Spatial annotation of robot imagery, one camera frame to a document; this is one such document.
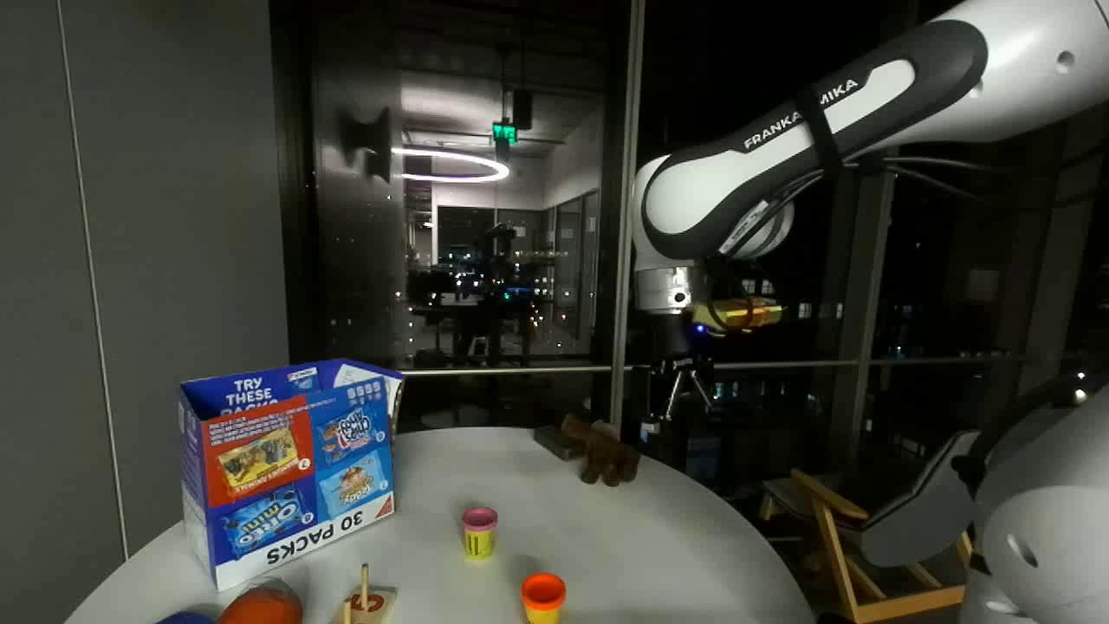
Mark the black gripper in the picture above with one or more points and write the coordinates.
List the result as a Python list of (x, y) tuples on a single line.
[(685, 348)]

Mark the yellow dough can pink lid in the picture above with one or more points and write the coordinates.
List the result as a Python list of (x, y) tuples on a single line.
[(480, 531)]

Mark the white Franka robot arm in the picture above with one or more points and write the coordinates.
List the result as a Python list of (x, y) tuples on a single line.
[(809, 116)]

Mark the brown plush toy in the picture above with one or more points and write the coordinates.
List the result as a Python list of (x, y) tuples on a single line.
[(603, 451)]

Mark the wooden folding chair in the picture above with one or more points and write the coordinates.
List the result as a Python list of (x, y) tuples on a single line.
[(852, 544)]

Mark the yellow dough can orange lid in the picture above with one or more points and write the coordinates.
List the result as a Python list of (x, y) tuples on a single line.
[(543, 597)]

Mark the green exit sign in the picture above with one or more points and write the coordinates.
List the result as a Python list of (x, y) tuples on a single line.
[(504, 132)]

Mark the wooden toy boat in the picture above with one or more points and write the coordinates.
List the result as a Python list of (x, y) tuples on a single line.
[(364, 600)]

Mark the blue snack pack carton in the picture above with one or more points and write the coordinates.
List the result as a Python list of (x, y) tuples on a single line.
[(288, 464)]

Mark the orange ball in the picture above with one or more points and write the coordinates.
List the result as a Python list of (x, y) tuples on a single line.
[(265, 604)]

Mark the small blue object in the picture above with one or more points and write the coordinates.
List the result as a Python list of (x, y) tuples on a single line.
[(190, 619)]

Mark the horizontal window rail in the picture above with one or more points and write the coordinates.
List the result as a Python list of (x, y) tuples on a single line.
[(521, 368)]

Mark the vertical window frame post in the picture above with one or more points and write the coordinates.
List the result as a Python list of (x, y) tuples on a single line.
[(625, 219)]

